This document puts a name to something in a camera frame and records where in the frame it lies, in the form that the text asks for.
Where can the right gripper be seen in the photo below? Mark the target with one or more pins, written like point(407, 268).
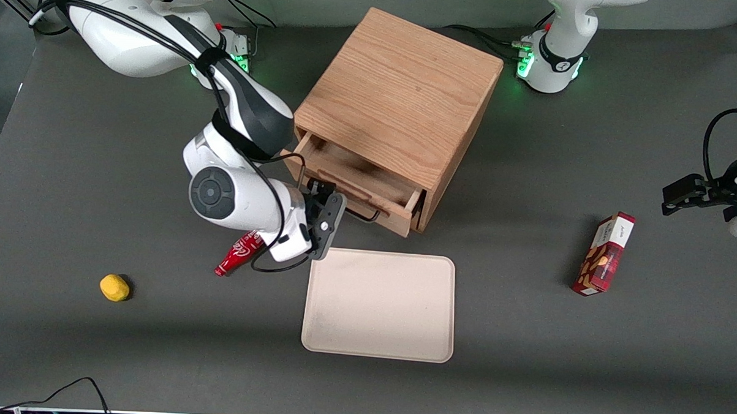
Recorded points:
point(313, 201)

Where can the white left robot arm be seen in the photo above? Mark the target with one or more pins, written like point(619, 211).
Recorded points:
point(571, 18)

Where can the red cookie box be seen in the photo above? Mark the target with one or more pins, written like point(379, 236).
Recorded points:
point(603, 258)

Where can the yellow lemon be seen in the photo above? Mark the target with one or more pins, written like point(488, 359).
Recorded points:
point(114, 287)

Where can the beige plastic tray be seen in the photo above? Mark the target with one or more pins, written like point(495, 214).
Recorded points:
point(389, 306)

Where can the red cola bottle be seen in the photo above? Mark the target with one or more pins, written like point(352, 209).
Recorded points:
point(235, 257)

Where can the dark grey table mat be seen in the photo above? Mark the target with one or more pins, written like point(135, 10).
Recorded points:
point(155, 346)

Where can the wooden drawer cabinet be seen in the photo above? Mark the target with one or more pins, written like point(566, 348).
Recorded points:
point(403, 92)

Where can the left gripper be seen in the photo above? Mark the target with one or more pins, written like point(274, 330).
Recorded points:
point(719, 188)

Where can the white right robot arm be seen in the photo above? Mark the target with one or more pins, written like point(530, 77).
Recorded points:
point(116, 51)

